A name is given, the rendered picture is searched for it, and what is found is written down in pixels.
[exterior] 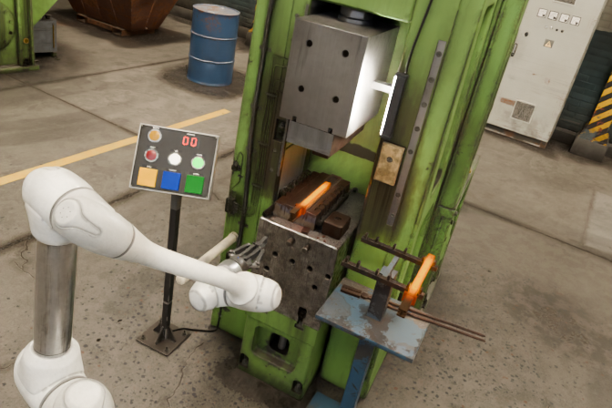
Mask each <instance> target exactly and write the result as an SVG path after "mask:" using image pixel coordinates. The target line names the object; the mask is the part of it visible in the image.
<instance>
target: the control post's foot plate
mask: <svg viewBox="0 0 612 408"><path fill-rule="evenodd" d="M161 318H162V315H161ZM161 318H160V319H159V320H158V321H157V322H155V323H154V324H153V325H152V326H151V327H150V328H148V329H147V330H146V331H144V332H143V333H142V334H141V335H139V336H138V337H137V338H136V342H139V343H140V344H141V345H144V346H147V347H148V348H149V349H150V350H151V351H155V352H158V353H160V354H162V355H165V356H166V357H169V356H170V354H171V353H173V352H174V351H175V350H176V349H178V348H179V347H180V346H181V344H182V343H183V342H185V341H186V340H187V339H188V338H189V336H190V335H191V333H190V332H188V331H186V330H178V331H172V330H175V329H178V328H179V327H178V326H176V325H174V324H172V323H171V324H170V326H168V328H167V339H164V330H165V328H164V327H163V326H162V327H161Z"/></svg>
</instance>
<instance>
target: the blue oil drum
mask: <svg viewBox="0 0 612 408"><path fill-rule="evenodd" d="M239 20H240V12H239V11H238V10H235V9H232V8H229V7H226V6H221V5H210V4H195V5H193V14H192V26H191V29H190V32H191V36H190V47H189V67H188V74H187V78H188V79H189V80H190V81H192V82H194V83H197V84H200V85H204V86H210V87H225V86H228V85H230V84H231V83H232V73H233V66H234V62H235V50H236V43H237V38H238V28H239Z"/></svg>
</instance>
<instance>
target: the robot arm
mask: <svg viewBox="0 0 612 408"><path fill-rule="evenodd" d="M22 197H23V201H24V203H25V209H26V213H27V217H28V221H29V225H30V229H31V232H32V234H33V236H34V237H35V238H36V285H35V313H34V339H33V340H32V341H31V342H30V343H28V344H27V346H26V347H25V348H24V349H23V350H22V351H21V352H20V353H19V355H18V356H17V358H16V361H15V367H14V378H15V384H16V386H17V388H18V390H19V392H20V393H21V394H22V396H23V397H24V399H25V401H26V402H27V404H28V405H29V406H30V408H115V405H114V401H113V398H112V395H111V393H110V392H109V390H108V389H107V387H106V386H105V385H104V384H102V383H101V382H99V381H96V380H93V379H89V378H87V377H86V376H85V374H84V367H83V363H82V358H81V352H80V347H79V344H78V342H77V341H76V340H75V339H74V338H72V328H73V314H74V301H75V287H76V274H77V248H78V246H79V247H81V248H83V249H85V250H88V251H91V252H93V253H95V254H98V255H102V256H106V257H109V258H111V259H116V260H126V261H131V262H135V263H138V264H141V265H144V266H147V267H150V268H153V269H156V270H161V271H164V272H167V273H170V274H174V275H177V276H179V277H183V278H186V279H190V280H193V281H196V282H195V283H194V285H193V286H192V288H191V289H190V291H189V301H190V303H191V305H192V307H193V308H194V309H195V310H197V311H210V310H212V309H214V308H218V307H225V306H229V307H234V308H237V309H239V310H244V311H253V312H268V311H273V310H275V309H276V308H277V307H278V306H279V304H280V302H281V288H280V285H279V284H278V283H277V282H275V281H274V280H271V279H269V278H265V277H263V276H261V275H258V274H254V273H250V272H247V270H249V269H251V268H256V270H258V269H259V268H260V262H261V260H262V258H263V256H264V251H265V245H266V244H267V242H268V238H267V237H265V236H264V237H263V238H262V239H261V240H260V241H256V242H252V244H250V243H246V244H244V245H242V246H240V247H238V248H236V249H235V250H229V256H228V257H229V259H228V260H224V261H223V262H222V263H220V264H219V265H218V266H213V265H210V264H208V263H205V262H203V261H200V260H195V259H192V258H191V257H188V256H185V255H182V254H179V253H176V252H175V251H172V250H168V249H165V248H163V247H160V246H159V245H157V244H155V243H153V242H152V241H150V240H148V239H147V238H146V237H145V236H144V235H143V234H142V233H140V232H139V231H138V230H137V229H136V228H135V227H134V226H133V225H132V224H131V223H130V222H128V221H127V220H126V219H124V218H123V217H122V216H121V215H119V214H118V213H116V212H115V210H114V209H113V208H112V207H111V206H110V205H108V204H107V203H106V202H105V201H104V200H103V199H102V198H101V197H100V196H99V195H98V194H97V193H96V192H95V191H94V190H93V188H92V187H91V186H90V185H89V184H88V183H87V182H85V181H84V180H83V179H82V178H80V177H79V176H78V175H76V174H75V173H73V172H72V171H70V170H68V169H65V168H60V167H42V168H37V169H35V170H33V171H31V172H30V173H29V174H28V175H27V176H26V177H25V180H24V182H23V186H22ZM258 255H259V256H258ZM257 256H258V258H257V260H255V262H254V263H252V261H253V260H254V259H255V258H256V257H257Z"/></svg>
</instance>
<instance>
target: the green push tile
mask: <svg viewBox="0 0 612 408"><path fill-rule="evenodd" d="M204 179H205V178H204V177H198V176H192V175H187V179H186V184H185V189H184V192H188V193H195V194H200V195H201V194H202V190H203V185H204Z"/></svg>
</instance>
